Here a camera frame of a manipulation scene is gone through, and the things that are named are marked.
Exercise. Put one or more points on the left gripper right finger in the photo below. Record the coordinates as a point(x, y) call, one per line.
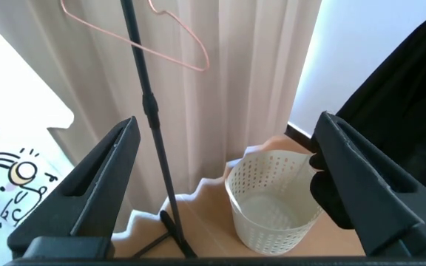
point(375, 199)

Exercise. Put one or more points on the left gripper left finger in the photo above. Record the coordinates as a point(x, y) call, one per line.
point(87, 207)

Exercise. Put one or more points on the black shorts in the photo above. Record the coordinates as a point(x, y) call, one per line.
point(412, 103)

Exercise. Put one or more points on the white printed t-shirt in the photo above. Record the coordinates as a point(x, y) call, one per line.
point(13, 111)

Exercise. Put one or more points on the pink clothes hanger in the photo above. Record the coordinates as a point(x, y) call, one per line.
point(183, 65)

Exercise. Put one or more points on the white laundry basket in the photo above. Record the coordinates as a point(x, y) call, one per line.
point(272, 221)

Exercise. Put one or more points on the black clothes rack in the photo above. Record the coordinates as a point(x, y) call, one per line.
point(150, 107)

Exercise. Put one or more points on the beige curtain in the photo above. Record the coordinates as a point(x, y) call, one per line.
point(235, 74)

